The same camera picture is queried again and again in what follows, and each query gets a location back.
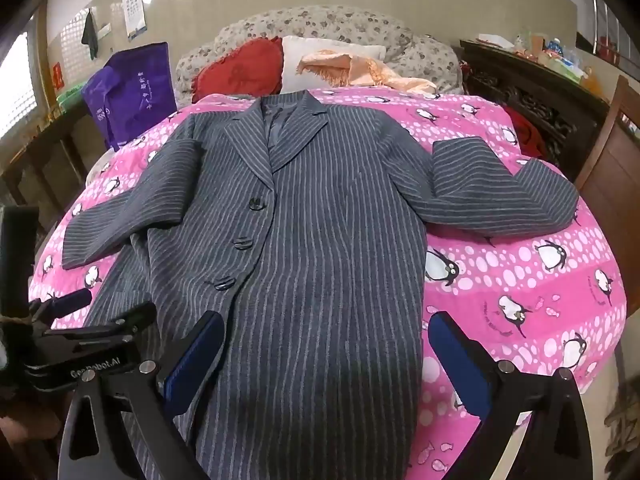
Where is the wooden side desk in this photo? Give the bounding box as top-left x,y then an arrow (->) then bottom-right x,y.
0,105 -> 116,241

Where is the red cloth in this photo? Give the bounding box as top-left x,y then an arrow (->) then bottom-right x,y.
502,105 -> 551,161

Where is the white pillow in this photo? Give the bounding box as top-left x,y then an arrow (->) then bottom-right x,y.
280,36 -> 388,95

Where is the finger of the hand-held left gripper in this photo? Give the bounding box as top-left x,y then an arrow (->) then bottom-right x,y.
112,301 -> 157,343
30,287 -> 94,322

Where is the red pot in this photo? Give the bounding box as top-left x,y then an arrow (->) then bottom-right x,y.
597,35 -> 622,66

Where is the red pillow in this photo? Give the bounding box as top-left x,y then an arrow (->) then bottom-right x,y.
192,37 -> 285,106

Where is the window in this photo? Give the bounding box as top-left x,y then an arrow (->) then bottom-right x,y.
0,32 -> 38,141

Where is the dark carved wooden cabinet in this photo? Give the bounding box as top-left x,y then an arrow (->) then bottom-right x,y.
459,39 -> 613,161

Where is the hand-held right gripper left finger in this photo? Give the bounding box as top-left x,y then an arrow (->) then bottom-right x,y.
57,310 -> 224,480

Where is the orange bag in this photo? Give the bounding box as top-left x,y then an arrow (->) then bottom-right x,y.
581,67 -> 606,97

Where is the purple tote bag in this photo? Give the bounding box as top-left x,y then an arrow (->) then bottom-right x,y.
81,41 -> 177,153

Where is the wall calendar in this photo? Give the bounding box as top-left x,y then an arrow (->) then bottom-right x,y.
121,0 -> 147,42

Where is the green plastic bag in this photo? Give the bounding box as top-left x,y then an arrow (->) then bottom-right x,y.
55,87 -> 86,111

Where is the dark green hanging cloth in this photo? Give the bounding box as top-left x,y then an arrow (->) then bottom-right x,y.
81,9 -> 101,61

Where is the peach fringed scarf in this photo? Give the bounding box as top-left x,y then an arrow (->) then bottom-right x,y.
296,49 -> 441,96

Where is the wooden chair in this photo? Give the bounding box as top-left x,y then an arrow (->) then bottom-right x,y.
572,75 -> 640,281

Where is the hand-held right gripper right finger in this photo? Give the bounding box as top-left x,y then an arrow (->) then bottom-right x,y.
428,311 -> 593,480

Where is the grey pinstriped coat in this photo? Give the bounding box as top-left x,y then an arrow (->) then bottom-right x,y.
61,91 -> 581,480

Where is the floral padded headboard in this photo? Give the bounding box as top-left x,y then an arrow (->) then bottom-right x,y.
175,6 -> 463,106

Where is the pink penguin printed blanket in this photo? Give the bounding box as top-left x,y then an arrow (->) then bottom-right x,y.
27,87 -> 628,480

